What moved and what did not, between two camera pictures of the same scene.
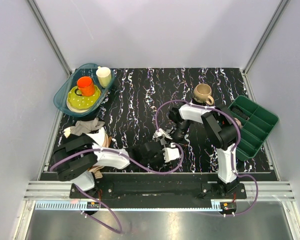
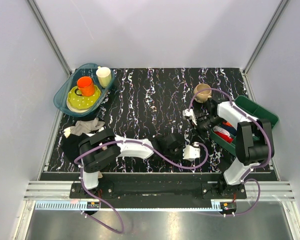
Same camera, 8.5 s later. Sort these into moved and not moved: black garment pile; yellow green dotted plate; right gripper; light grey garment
Moved: right gripper
Not moved: black garment pile; yellow green dotted plate; light grey garment
